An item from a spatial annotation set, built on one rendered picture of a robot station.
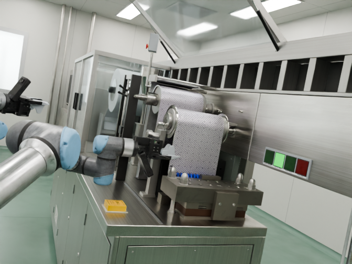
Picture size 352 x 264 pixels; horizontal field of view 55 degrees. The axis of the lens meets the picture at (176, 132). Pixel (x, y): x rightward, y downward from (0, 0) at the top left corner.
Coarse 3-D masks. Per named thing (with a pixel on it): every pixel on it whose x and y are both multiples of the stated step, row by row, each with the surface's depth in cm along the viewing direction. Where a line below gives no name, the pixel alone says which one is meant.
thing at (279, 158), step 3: (276, 153) 131; (279, 153) 130; (276, 156) 131; (279, 156) 130; (282, 156) 128; (276, 159) 131; (279, 159) 129; (282, 159) 128; (276, 162) 131; (279, 162) 129; (282, 162) 128; (276, 165) 130; (279, 165) 129; (282, 165) 127
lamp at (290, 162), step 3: (288, 156) 125; (288, 159) 125; (291, 159) 124; (294, 159) 122; (285, 162) 126; (288, 162) 125; (291, 162) 123; (294, 162) 122; (285, 165) 126; (288, 165) 125; (291, 165) 123; (294, 165) 122; (285, 168) 126; (288, 168) 124; (291, 168) 123
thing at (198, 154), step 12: (180, 132) 145; (180, 144) 145; (192, 144) 148; (204, 144) 150; (216, 144) 152; (180, 156) 146; (192, 156) 148; (204, 156) 151; (216, 156) 153; (168, 168) 145; (180, 168) 147; (192, 168) 149; (204, 168) 152; (216, 168) 154
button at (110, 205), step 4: (108, 200) 129; (112, 200) 129; (116, 200) 130; (120, 200) 131; (104, 204) 128; (108, 204) 124; (112, 204) 125; (116, 204) 125; (120, 204) 126; (124, 204) 127; (108, 208) 123; (112, 208) 124; (116, 208) 124; (120, 208) 125; (124, 208) 125
